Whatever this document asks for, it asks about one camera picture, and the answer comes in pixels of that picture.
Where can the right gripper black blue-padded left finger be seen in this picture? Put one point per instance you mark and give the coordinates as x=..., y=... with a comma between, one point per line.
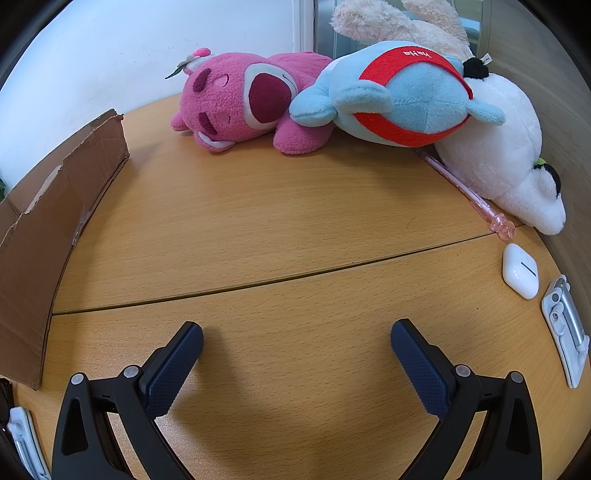
x=85, y=446

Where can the white plush toy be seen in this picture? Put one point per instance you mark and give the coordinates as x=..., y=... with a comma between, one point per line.
x=503, y=163

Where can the brown cardboard box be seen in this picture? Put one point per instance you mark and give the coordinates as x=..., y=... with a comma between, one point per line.
x=41, y=220

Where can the white earbuds case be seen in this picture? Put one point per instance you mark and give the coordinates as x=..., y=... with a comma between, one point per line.
x=520, y=271

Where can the pink bear plush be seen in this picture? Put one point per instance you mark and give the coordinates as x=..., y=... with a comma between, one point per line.
x=234, y=97

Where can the white object at left edge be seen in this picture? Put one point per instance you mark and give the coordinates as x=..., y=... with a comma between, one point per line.
x=21, y=427

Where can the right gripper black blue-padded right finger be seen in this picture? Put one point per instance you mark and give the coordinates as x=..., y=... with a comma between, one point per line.
x=508, y=445

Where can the white metal clip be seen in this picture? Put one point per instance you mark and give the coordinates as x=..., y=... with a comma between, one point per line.
x=566, y=327

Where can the beige rabbit plush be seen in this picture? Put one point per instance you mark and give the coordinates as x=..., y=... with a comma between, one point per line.
x=436, y=26

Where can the pink transparent pen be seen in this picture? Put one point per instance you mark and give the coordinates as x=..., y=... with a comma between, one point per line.
x=496, y=221

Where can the light blue red plush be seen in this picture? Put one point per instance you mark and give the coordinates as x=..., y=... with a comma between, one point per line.
x=394, y=93

